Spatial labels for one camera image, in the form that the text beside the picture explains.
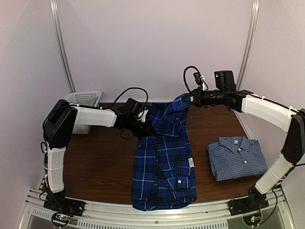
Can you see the aluminium corner post right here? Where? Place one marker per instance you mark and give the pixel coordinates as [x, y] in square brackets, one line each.
[253, 21]

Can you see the dark blue plaid shirt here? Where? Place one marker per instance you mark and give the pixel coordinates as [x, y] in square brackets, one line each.
[164, 171]

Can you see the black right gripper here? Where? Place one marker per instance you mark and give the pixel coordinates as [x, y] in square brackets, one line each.
[198, 100]

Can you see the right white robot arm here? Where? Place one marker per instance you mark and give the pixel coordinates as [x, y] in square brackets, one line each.
[285, 127]

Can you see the aluminium corner post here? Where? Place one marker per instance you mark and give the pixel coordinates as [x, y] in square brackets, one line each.
[253, 21]
[61, 46]

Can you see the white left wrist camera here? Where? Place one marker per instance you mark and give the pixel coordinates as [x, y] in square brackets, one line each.
[143, 115]

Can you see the folded blue gingham shirt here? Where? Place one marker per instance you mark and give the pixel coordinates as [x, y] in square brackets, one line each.
[236, 157]

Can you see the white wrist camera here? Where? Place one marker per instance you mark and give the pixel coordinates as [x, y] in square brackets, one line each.
[200, 81]
[143, 115]

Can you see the right circuit board with leds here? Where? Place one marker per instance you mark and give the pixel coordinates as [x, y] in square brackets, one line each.
[252, 219]

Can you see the left circuit board with leds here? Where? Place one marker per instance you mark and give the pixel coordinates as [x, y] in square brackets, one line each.
[60, 219]

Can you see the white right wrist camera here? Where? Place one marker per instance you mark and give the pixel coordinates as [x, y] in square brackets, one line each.
[200, 81]

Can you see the aluminium front rail frame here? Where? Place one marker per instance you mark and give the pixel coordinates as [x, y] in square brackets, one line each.
[208, 215]

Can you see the aluminium corner post left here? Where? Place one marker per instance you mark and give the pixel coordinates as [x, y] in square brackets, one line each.
[61, 46]

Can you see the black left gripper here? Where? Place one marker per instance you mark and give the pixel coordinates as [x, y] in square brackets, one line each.
[146, 132]

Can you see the circuit board with leds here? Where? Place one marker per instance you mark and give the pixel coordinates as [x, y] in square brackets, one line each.
[252, 219]
[60, 219]

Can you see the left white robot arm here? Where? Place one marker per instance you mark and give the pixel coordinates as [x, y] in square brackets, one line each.
[58, 128]

